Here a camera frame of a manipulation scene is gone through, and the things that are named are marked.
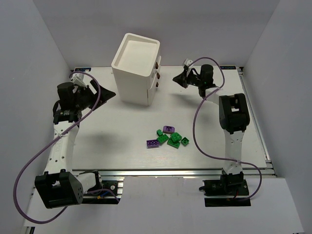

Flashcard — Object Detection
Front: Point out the aluminium front rail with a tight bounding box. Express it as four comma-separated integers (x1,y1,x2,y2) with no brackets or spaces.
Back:
70,168,276,177

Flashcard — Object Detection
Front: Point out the green 2x2 lego brick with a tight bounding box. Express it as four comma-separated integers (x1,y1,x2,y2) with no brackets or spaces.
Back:
157,134,169,145

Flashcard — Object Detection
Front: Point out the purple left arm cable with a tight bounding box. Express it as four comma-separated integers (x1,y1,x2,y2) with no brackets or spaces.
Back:
14,70,120,224

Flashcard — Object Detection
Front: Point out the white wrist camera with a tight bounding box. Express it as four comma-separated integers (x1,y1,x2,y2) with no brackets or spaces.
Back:
70,73,86,87
183,59,193,71

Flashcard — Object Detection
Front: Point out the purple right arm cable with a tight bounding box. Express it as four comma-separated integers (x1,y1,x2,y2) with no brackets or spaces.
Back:
189,57,263,201

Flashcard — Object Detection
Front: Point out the blue label sticker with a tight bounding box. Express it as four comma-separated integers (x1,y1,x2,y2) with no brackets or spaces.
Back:
74,67,91,72
220,65,236,70

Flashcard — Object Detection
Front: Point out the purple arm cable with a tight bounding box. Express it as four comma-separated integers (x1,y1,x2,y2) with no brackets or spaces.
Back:
14,70,120,224
189,57,263,201

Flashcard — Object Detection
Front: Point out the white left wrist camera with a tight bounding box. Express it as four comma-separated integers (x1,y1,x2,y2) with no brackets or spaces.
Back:
70,73,86,87

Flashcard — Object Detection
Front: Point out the blue label sticker right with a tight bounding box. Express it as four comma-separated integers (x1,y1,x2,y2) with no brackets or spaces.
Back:
220,65,236,70

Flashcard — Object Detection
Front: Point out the white drawer cabinet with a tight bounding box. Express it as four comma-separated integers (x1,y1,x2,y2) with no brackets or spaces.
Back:
111,33,161,106

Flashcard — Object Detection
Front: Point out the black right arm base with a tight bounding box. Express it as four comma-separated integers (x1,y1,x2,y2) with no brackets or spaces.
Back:
199,172,251,207

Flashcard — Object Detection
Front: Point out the aluminium right rail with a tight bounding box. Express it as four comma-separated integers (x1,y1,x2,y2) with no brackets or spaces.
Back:
237,67,277,177

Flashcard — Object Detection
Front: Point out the green 2x2 lego stacked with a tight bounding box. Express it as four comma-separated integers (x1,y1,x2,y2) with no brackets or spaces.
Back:
170,132,182,143

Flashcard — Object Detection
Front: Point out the green 2x2 lego rightmost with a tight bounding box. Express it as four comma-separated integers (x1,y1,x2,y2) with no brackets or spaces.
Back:
180,137,190,146

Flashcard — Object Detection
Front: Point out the aluminium rail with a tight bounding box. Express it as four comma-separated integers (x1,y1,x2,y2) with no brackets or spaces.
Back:
70,168,276,177
237,67,277,177

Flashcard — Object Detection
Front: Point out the purple 2x3 lego brick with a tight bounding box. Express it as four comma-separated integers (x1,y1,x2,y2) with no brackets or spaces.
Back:
146,139,160,149

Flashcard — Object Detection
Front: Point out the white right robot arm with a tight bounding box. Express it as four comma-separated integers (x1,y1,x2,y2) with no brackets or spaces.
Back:
173,64,250,176

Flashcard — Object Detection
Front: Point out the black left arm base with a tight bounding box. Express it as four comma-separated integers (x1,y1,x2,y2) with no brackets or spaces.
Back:
82,176,124,205

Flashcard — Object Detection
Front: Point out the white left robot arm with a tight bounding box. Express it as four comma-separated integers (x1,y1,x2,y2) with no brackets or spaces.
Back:
35,80,116,209

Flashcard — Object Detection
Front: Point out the blue label sticker left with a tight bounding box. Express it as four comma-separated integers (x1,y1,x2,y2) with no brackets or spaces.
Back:
74,67,91,72

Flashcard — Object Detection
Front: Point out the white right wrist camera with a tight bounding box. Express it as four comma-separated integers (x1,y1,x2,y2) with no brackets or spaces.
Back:
183,59,193,71

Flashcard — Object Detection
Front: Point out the purple 2x2 lego brick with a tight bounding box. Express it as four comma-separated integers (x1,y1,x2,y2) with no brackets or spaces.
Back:
163,125,175,134

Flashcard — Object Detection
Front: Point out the small green lego brick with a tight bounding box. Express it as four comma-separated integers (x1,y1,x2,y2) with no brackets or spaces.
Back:
156,129,163,136

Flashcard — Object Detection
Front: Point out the green 2x3 lego plate brick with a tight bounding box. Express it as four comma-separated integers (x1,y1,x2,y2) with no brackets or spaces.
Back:
167,139,180,149

